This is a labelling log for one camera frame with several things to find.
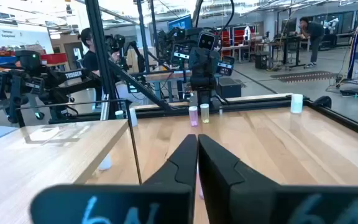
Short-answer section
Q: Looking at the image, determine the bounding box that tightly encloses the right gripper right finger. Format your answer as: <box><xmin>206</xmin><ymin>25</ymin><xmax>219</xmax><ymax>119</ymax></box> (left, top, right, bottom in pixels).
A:
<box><xmin>198</xmin><ymin>133</ymin><xmax>358</xmax><ymax>224</ymax></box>

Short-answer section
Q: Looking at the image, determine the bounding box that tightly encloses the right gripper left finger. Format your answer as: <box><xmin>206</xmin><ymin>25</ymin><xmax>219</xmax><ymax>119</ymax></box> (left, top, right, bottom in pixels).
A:
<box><xmin>30</xmin><ymin>133</ymin><xmax>198</xmax><ymax>224</ymax></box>

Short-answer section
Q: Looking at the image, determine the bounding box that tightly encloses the pink medicine bottle white cap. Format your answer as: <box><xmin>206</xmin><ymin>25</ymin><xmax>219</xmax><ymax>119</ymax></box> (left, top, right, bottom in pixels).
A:
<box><xmin>188</xmin><ymin>106</ymin><xmax>199</xmax><ymax>127</ymax></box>

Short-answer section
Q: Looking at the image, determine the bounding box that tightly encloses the red shelf cabinet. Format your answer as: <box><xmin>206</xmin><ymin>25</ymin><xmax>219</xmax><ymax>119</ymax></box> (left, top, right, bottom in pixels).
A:
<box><xmin>221</xmin><ymin>26</ymin><xmax>256</xmax><ymax>57</ymax></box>

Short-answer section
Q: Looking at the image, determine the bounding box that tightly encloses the yellow medicine bottle white cap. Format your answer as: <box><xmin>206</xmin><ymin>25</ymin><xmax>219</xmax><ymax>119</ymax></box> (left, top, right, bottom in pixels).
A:
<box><xmin>200</xmin><ymin>103</ymin><xmax>210</xmax><ymax>124</ymax></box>

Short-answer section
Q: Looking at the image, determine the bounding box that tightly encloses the wooden shelf with black legs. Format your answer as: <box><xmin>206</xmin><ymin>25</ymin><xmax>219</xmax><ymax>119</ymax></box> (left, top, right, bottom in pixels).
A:
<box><xmin>0</xmin><ymin>98</ymin><xmax>142</xmax><ymax>224</ymax></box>

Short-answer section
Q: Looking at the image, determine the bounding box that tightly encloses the black floor box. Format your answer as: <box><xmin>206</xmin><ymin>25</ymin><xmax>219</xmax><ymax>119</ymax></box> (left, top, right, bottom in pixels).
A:
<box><xmin>216</xmin><ymin>77</ymin><xmax>242</xmax><ymax>99</ymax></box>

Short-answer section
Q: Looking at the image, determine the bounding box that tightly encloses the blue computer monitor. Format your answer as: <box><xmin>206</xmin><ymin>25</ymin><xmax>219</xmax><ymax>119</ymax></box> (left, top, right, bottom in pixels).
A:
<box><xmin>167</xmin><ymin>14</ymin><xmax>193</xmax><ymax>31</ymax></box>

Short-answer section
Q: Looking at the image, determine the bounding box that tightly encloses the black bin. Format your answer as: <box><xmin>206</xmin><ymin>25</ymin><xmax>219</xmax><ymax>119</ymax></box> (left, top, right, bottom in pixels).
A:
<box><xmin>254</xmin><ymin>51</ymin><xmax>270</xmax><ymax>70</ymax></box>

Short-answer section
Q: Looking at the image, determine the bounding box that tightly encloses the black standing desk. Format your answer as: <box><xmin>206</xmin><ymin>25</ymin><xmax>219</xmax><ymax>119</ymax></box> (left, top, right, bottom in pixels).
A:
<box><xmin>273</xmin><ymin>34</ymin><xmax>310</xmax><ymax>68</ymax></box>

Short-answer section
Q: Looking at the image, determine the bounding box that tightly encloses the dark striped floor mat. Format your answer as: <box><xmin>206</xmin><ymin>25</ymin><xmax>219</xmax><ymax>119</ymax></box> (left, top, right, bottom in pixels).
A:
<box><xmin>270</xmin><ymin>70</ymin><xmax>338</xmax><ymax>83</ymax></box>

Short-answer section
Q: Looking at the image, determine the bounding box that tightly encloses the silver aluminium bar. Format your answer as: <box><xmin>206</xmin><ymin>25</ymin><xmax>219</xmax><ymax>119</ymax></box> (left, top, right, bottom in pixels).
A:
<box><xmin>99</xmin><ymin>93</ymin><xmax>111</xmax><ymax>121</ymax></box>

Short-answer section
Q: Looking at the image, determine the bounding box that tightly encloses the person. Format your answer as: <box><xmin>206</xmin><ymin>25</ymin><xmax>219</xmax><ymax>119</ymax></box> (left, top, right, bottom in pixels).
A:
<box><xmin>77</xmin><ymin>27</ymin><xmax>121</xmax><ymax>102</ymax></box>
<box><xmin>298</xmin><ymin>16</ymin><xmax>326</xmax><ymax>69</ymax></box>

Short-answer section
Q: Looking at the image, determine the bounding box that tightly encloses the red storage bin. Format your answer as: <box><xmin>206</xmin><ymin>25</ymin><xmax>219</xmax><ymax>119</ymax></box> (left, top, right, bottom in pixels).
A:
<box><xmin>40</xmin><ymin>52</ymin><xmax>68</xmax><ymax>65</ymax></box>

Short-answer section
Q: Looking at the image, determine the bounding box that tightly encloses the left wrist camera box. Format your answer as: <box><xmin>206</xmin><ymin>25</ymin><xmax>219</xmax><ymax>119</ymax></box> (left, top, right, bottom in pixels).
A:
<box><xmin>196</xmin><ymin>30</ymin><xmax>219</xmax><ymax>50</ymax></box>

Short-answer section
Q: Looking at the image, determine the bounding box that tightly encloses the black clamp handle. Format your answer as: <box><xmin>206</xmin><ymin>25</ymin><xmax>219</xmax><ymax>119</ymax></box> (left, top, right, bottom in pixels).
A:
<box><xmin>311</xmin><ymin>95</ymin><xmax>333</xmax><ymax>109</ymax></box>

